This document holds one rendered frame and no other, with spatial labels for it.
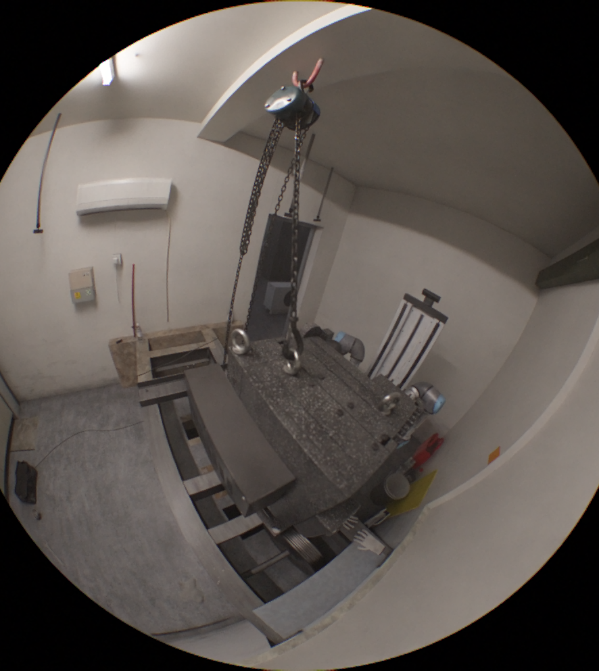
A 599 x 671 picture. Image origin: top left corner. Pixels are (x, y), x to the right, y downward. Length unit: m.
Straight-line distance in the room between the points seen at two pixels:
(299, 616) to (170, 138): 3.38
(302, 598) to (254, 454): 1.06
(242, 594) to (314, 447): 1.09
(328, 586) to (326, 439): 1.12
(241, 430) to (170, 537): 1.63
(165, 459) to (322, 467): 1.18
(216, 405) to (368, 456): 0.42
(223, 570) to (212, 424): 0.96
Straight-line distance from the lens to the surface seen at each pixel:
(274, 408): 0.46
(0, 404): 3.37
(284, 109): 0.78
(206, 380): 0.67
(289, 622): 1.43
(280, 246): 6.85
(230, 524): 1.31
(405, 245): 2.77
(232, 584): 1.34
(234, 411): 0.59
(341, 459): 0.44
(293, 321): 0.50
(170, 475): 1.42
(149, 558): 2.12
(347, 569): 1.45
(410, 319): 1.49
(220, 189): 2.23
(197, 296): 2.38
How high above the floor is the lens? 1.97
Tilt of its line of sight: 29 degrees down
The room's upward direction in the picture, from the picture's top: 17 degrees clockwise
